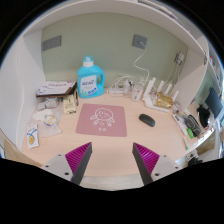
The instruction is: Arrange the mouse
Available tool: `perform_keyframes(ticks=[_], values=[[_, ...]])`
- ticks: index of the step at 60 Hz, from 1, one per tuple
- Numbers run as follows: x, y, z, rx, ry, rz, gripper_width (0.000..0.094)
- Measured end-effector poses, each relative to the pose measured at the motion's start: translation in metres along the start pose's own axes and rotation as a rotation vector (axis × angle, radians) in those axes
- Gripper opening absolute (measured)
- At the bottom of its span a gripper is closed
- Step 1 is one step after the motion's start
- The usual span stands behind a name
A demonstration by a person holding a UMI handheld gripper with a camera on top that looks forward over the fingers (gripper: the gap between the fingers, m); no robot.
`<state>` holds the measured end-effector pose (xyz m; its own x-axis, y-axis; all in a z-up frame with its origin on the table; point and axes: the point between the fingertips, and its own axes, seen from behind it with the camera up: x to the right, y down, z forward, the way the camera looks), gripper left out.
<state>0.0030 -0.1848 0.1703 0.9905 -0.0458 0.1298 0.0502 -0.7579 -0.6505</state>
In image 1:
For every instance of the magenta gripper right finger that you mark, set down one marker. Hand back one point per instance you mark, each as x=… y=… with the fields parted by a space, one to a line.
x=151 y=165

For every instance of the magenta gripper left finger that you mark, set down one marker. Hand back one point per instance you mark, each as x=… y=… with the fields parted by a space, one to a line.
x=70 y=166

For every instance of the black computer mouse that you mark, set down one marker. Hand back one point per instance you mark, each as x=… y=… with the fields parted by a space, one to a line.
x=147 y=120

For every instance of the pink mouse pad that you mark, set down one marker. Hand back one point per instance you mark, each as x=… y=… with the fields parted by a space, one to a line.
x=102 y=120

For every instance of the small white packet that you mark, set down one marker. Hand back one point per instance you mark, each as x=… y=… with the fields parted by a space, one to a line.
x=32 y=135

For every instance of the clear plastic bag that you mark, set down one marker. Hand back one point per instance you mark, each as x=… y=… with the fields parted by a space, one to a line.
x=48 y=115

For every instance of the black pouch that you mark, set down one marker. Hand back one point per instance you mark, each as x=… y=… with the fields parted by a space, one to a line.
x=191 y=123

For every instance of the small beige box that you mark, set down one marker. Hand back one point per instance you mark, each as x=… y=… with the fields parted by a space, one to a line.
x=69 y=104

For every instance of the gold foil wrapper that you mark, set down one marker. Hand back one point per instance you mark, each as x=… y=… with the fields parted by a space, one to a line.
x=163 y=101

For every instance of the white wifi router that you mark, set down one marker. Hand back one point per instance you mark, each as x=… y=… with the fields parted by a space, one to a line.
x=149 y=96

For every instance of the black pen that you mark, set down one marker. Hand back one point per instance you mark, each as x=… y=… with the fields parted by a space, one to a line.
x=76 y=97

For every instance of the clear plastic cup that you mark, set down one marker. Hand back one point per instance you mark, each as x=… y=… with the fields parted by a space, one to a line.
x=136 y=93

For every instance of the stack of books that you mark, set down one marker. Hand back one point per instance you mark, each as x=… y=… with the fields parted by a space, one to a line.
x=55 y=88

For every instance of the white power strip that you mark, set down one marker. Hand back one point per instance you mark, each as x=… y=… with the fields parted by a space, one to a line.
x=119 y=89

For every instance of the blue detergent bottle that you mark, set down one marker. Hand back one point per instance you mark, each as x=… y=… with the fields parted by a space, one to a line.
x=91 y=79

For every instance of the black monitor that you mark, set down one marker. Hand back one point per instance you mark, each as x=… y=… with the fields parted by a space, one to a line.
x=214 y=103

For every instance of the grey wall socket left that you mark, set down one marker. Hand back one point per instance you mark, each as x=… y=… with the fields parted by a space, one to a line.
x=51 y=43

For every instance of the grey wall socket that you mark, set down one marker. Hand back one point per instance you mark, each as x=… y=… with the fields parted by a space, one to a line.
x=51 y=43
x=139 y=41

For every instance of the grey wall socket right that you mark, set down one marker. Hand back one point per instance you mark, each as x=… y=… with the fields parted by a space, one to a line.
x=139 y=41

